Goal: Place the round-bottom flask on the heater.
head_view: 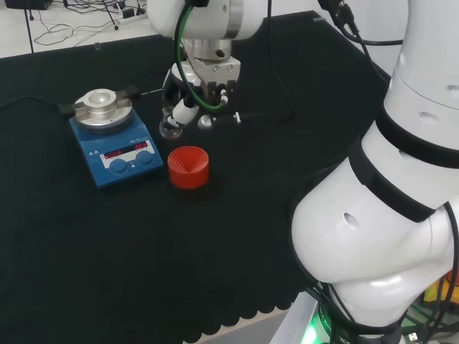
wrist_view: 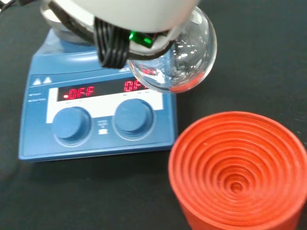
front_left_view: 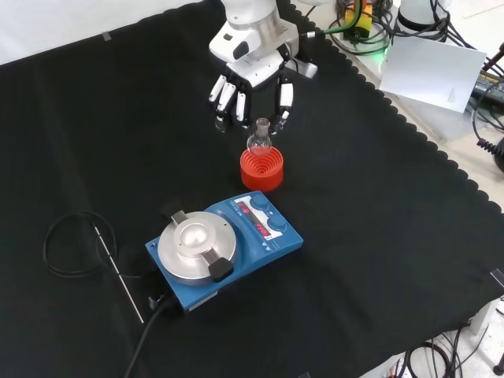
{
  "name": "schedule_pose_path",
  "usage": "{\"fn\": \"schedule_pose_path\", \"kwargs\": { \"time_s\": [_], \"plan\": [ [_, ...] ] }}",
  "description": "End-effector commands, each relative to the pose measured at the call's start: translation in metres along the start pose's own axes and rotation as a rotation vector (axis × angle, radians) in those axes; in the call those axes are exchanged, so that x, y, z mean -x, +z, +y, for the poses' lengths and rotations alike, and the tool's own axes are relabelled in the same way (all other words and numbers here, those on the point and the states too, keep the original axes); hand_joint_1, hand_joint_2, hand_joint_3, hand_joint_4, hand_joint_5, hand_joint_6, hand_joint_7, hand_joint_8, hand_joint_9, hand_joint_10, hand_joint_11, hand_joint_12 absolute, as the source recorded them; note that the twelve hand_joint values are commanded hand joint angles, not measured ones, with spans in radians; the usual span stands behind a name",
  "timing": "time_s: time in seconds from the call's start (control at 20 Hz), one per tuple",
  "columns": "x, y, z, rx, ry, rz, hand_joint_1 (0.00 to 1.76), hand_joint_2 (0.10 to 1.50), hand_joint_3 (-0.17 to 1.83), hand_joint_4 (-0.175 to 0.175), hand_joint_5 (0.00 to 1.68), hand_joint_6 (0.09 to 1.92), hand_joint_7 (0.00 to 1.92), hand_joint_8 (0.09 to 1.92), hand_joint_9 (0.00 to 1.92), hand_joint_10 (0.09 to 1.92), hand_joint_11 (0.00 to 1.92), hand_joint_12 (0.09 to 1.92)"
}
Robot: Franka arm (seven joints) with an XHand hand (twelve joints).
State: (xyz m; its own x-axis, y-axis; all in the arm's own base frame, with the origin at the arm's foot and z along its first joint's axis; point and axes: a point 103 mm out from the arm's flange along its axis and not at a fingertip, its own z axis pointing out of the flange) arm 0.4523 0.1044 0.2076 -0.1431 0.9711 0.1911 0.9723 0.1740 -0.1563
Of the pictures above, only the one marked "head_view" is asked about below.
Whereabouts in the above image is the white power strip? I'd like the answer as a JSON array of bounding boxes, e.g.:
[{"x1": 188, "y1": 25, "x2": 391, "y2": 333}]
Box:
[{"x1": 117, "y1": 7, "x2": 148, "y2": 25}]

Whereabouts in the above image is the red ribbed flask ring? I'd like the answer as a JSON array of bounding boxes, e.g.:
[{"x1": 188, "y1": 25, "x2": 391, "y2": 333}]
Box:
[{"x1": 167, "y1": 145, "x2": 211, "y2": 190}]

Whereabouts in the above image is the black tripod leg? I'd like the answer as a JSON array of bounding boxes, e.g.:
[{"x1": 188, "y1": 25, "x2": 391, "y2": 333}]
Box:
[{"x1": 25, "y1": 0, "x2": 36, "y2": 54}]

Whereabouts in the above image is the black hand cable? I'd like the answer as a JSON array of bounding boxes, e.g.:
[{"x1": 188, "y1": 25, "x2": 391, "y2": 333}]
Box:
[{"x1": 239, "y1": 16, "x2": 299, "y2": 125}]

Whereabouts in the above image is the black bench cloth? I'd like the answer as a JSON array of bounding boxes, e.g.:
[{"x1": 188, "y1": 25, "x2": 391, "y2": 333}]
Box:
[{"x1": 0, "y1": 9, "x2": 394, "y2": 344}]

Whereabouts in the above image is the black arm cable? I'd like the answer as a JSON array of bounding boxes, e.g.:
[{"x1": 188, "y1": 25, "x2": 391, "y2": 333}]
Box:
[{"x1": 317, "y1": 0, "x2": 404, "y2": 72}]

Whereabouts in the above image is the black heater power cable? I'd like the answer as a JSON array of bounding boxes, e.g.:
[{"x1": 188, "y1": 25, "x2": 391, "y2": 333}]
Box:
[{"x1": 0, "y1": 95, "x2": 65, "y2": 113}]

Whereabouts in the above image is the black box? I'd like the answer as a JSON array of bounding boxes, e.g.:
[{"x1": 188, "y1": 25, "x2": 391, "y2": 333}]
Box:
[{"x1": 4, "y1": 0, "x2": 54, "y2": 11}]

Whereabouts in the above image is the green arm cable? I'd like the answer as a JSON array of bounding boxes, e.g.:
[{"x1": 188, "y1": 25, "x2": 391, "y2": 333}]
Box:
[{"x1": 173, "y1": 0, "x2": 225, "y2": 112}]

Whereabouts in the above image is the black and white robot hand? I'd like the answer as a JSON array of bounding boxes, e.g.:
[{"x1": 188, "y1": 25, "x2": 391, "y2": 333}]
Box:
[{"x1": 162, "y1": 57, "x2": 242, "y2": 130}]

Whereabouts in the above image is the heater with blue base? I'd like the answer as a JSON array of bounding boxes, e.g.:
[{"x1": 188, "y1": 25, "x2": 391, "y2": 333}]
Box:
[{"x1": 60, "y1": 85, "x2": 164, "y2": 191}]

